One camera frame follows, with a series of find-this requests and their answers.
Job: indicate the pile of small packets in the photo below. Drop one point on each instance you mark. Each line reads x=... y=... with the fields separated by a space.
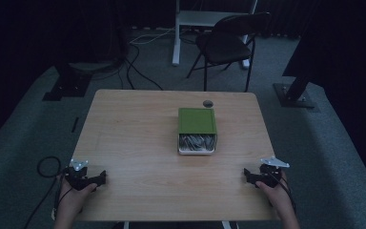
x=197 y=141

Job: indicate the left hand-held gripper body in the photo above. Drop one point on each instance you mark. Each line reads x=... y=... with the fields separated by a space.
x=76 y=178

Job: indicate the white drawer tray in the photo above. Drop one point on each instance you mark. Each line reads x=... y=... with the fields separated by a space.
x=197 y=151

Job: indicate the green box sleeve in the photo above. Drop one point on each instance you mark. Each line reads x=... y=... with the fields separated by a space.
x=197 y=120

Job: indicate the person's left hand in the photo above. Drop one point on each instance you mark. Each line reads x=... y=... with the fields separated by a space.
x=71 y=198

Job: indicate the black folding chair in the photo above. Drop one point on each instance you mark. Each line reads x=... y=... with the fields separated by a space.
x=225 y=47

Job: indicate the white table leg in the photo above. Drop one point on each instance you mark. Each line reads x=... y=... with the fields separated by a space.
x=126 y=225
x=226 y=225

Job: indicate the black stand base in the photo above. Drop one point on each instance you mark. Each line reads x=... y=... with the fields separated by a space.
x=294 y=95
x=66 y=86

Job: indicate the person's right hand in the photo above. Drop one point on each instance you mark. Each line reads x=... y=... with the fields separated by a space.
x=278 y=197

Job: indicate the small black stick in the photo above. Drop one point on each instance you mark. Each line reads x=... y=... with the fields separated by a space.
x=75 y=124

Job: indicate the white desk frame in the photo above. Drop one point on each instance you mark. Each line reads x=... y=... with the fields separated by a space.
x=184 y=19

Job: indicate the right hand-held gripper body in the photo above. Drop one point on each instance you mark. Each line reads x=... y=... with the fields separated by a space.
x=271 y=173

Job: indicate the round table grommet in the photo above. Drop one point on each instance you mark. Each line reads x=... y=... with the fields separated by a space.
x=207 y=103

